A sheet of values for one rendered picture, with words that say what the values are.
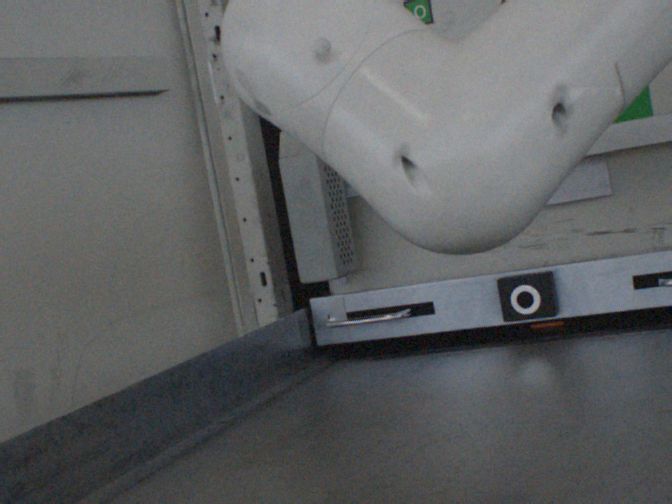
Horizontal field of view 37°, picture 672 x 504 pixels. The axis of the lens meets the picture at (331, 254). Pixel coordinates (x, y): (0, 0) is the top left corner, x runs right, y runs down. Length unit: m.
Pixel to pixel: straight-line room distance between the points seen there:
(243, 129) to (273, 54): 0.63
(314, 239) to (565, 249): 0.28
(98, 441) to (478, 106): 0.46
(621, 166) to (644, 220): 0.06
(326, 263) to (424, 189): 0.59
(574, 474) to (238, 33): 0.34
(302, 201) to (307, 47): 0.55
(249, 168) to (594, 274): 0.42
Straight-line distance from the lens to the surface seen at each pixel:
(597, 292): 1.14
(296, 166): 1.11
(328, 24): 0.58
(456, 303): 1.17
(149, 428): 0.91
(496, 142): 0.52
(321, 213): 1.10
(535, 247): 1.16
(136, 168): 1.17
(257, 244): 1.22
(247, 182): 1.21
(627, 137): 1.09
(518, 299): 1.13
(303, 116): 0.58
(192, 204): 1.21
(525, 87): 0.54
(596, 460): 0.69
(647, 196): 1.14
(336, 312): 1.22
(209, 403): 1.01
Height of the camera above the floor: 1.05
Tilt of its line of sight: 4 degrees down
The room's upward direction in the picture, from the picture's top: 10 degrees counter-clockwise
